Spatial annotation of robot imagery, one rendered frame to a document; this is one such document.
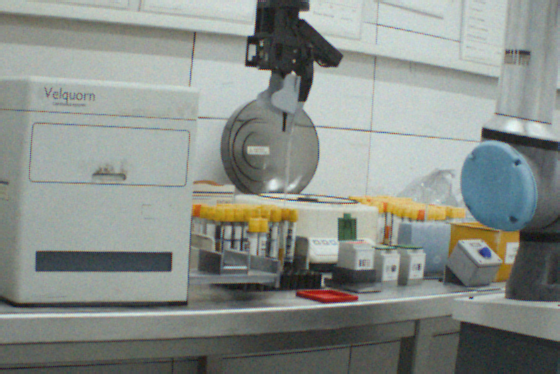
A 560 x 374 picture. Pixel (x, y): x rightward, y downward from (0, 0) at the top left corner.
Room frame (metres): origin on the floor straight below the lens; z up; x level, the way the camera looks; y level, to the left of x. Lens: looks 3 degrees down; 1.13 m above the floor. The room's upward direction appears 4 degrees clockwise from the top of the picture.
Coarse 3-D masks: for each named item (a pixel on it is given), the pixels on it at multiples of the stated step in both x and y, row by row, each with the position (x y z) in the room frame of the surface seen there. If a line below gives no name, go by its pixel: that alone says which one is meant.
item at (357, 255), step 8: (344, 248) 1.76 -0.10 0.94; (352, 248) 1.74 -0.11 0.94; (360, 248) 1.74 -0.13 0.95; (368, 248) 1.75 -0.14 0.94; (344, 256) 1.76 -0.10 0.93; (352, 256) 1.74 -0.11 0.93; (360, 256) 1.74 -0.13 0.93; (368, 256) 1.75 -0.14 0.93; (344, 264) 1.75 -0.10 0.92; (352, 264) 1.74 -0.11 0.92; (360, 264) 1.74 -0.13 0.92; (368, 264) 1.75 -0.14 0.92
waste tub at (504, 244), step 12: (456, 228) 2.01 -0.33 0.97; (468, 228) 1.99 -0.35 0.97; (480, 228) 1.96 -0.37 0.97; (456, 240) 2.01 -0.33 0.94; (492, 240) 1.94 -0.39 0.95; (504, 240) 1.94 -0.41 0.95; (516, 240) 1.96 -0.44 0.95; (504, 252) 1.94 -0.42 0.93; (516, 252) 1.97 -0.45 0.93; (504, 264) 1.94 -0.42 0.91; (504, 276) 1.95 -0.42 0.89
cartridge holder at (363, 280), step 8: (336, 272) 1.76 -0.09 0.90; (344, 272) 1.75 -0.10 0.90; (352, 272) 1.73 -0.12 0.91; (360, 272) 1.74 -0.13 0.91; (368, 272) 1.75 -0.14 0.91; (328, 280) 1.77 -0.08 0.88; (336, 280) 1.76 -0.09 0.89; (344, 280) 1.74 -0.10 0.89; (352, 280) 1.73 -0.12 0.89; (360, 280) 1.74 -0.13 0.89; (368, 280) 1.75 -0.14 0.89; (344, 288) 1.74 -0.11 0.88; (352, 288) 1.72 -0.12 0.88; (360, 288) 1.71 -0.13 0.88; (368, 288) 1.72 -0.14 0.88; (376, 288) 1.74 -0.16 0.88
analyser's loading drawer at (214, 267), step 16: (208, 256) 1.55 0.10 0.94; (224, 256) 1.59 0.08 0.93; (240, 256) 1.56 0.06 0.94; (256, 256) 1.62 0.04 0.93; (192, 272) 1.52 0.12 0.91; (208, 272) 1.54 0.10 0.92; (224, 272) 1.53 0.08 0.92; (240, 272) 1.55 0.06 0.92; (256, 272) 1.58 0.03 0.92; (272, 272) 1.59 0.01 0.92
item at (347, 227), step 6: (348, 216) 1.79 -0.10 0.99; (342, 222) 1.78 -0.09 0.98; (348, 222) 1.79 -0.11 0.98; (354, 222) 1.80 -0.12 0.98; (342, 228) 1.78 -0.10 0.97; (348, 228) 1.79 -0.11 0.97; (354, 228) 1.79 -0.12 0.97; (342, 234) 1.78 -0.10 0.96; (348, 234) 1.78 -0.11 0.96; (354, 234) 1.79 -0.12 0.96; (342, 240) 1.78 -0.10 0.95; (348, 240) 1.78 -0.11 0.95; (354, 240) 1.79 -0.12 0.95
